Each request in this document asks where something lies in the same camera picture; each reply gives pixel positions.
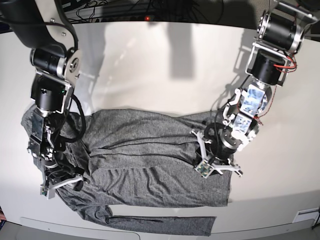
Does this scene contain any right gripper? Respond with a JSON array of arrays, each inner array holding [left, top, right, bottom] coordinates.
[[41, 160, 87, 192]]

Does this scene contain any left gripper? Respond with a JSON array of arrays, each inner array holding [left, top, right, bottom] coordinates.
[[203, 123, 243, 160]]

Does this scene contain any grey long-sleeve T-shirt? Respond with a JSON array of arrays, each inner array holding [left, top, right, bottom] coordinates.
[[20, 104, 233, 237]]

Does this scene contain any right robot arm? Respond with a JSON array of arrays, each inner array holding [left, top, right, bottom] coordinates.
[[0, 0, 86, 199]]

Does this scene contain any white label sticker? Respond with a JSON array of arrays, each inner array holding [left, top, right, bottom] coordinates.
[[292, 207, 320, 223]]

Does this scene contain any power strip with red light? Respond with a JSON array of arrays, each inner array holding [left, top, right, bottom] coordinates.
[[66, 7, 191, 24]]

